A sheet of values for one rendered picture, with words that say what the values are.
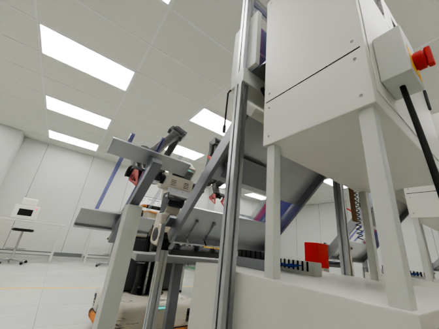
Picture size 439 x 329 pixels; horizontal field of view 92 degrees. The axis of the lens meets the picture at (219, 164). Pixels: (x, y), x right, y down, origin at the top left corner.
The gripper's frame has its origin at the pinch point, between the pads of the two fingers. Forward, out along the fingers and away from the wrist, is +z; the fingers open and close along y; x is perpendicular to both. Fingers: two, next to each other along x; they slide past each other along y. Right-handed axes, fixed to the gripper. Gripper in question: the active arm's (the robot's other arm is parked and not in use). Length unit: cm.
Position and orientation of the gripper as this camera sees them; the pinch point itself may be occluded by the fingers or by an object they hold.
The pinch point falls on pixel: (138, 184)
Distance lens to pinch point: 103.0
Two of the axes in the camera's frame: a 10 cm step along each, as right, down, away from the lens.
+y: 7.8, 3.0, 5.6
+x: -5.4, 7.8, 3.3
